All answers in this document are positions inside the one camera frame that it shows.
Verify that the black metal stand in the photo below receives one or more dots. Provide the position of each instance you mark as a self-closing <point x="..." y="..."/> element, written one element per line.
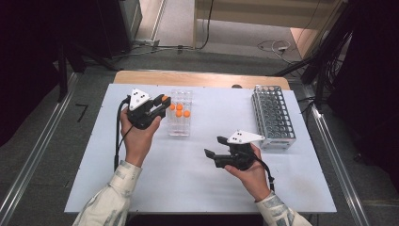
<point x="62" y="72"/>

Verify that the grey power strip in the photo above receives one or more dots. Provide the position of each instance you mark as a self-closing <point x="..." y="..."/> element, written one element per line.
<point x="146" y="42"/>

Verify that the metal tube rack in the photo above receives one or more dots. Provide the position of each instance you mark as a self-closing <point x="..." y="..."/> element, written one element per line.
<point x="273" y="113"/>

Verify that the aluminium floor rail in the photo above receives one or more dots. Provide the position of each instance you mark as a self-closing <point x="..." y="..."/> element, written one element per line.
<point x="37" y="147"/>
<point x="338" y="163"/>

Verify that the person's left hand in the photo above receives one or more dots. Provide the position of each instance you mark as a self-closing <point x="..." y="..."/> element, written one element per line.
<point x="138" y="144"/>

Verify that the person's right hand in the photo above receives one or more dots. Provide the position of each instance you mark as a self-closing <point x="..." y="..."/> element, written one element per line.
<point x="254" y="180"/>

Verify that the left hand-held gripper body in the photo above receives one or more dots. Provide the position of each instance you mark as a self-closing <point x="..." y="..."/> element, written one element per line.
<point x="139" y="116"/>

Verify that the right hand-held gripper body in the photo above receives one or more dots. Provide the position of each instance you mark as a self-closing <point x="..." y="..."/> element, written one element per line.
<point x="238" y="158"/>

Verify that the beige wooden shelf unit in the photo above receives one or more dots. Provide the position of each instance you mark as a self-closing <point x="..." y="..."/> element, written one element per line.
<point x="251" y="12"/>

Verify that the clear plastic tube rack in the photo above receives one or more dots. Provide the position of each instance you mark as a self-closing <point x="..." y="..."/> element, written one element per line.
<point x="180" y="127"/>

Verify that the black cabinet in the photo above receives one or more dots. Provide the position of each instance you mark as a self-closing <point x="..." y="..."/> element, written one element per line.
<point x="116" y="25"/>

